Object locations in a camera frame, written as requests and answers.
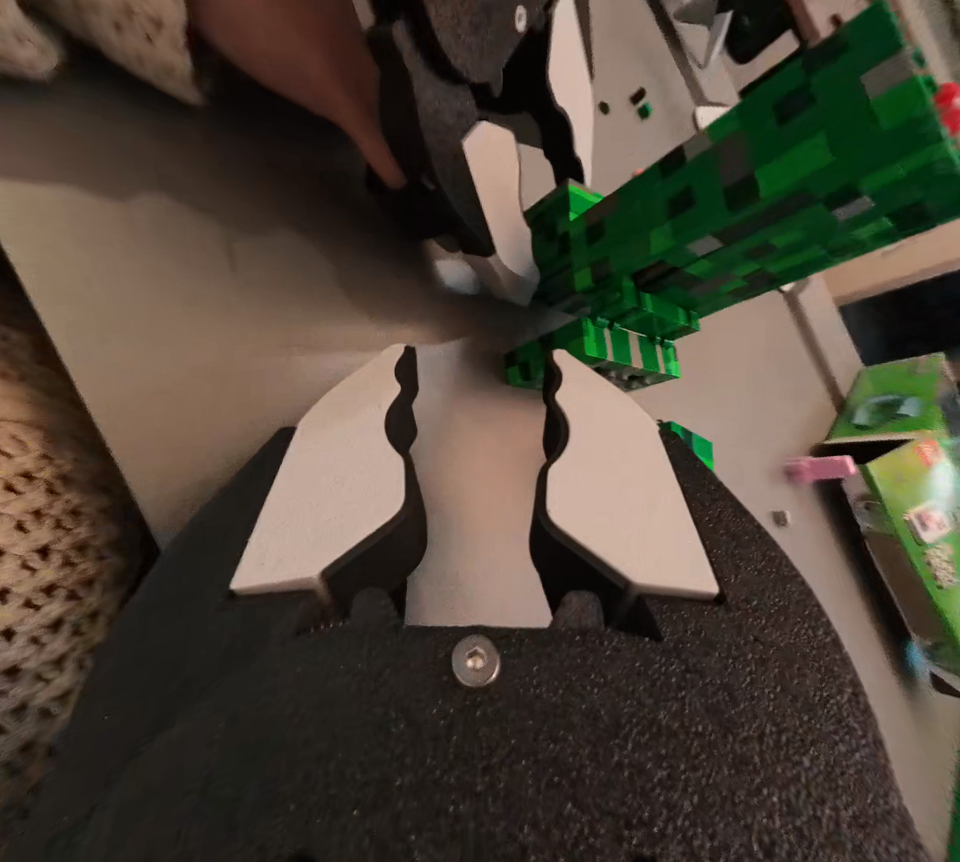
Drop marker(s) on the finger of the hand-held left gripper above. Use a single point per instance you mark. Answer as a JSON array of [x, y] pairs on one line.
[[499, 202], [574, 67]]

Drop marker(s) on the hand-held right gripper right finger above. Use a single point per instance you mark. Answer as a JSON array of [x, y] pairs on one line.
[[622, 502]]

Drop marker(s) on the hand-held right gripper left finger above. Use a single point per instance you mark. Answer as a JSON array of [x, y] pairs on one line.
[[330, 487]]

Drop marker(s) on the green lego leg block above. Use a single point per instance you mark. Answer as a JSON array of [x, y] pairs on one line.
[[690, 444]]

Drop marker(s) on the green lego creeper model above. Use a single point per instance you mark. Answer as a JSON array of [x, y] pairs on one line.
[[750, 202]]

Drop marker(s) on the pink lego piece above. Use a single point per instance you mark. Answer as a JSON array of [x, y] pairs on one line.
[[817, 470]]

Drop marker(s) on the green cardboard lego box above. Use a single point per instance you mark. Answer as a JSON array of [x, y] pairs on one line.
[[907, 487]]

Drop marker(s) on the person's left hand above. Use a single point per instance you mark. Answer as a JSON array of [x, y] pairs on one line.
[[285, 15]]

